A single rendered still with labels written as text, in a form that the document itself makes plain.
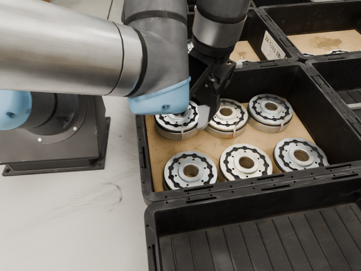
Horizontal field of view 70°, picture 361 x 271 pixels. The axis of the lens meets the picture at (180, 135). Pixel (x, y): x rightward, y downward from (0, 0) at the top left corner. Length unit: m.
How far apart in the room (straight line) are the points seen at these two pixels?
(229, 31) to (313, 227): 0.36
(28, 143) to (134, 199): 0.29
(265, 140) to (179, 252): 0.31
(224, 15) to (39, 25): 0.24
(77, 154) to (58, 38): 0.48
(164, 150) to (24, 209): 0.37
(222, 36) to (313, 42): 0.64
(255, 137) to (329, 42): 0.52
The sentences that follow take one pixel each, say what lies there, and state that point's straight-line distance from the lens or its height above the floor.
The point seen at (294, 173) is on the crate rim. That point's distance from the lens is 0.45.
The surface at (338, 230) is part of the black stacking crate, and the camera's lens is 0.55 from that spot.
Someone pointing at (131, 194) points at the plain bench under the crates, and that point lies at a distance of 0.66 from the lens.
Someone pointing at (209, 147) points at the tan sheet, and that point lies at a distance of 0.57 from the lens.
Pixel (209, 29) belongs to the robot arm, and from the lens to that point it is 0.39.
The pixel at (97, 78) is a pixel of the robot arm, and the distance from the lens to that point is 0.25.
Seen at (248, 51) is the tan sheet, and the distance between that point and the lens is 0.89.
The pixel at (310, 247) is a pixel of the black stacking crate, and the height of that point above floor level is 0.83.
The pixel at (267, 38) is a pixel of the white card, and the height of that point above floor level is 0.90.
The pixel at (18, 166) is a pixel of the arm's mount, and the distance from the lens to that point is 0.77.
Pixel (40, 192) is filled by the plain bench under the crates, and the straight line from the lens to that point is 0.74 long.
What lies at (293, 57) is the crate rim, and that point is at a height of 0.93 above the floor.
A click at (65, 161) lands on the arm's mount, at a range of 0.71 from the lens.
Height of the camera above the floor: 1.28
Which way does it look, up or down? 49 degrees down
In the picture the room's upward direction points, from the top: straight up
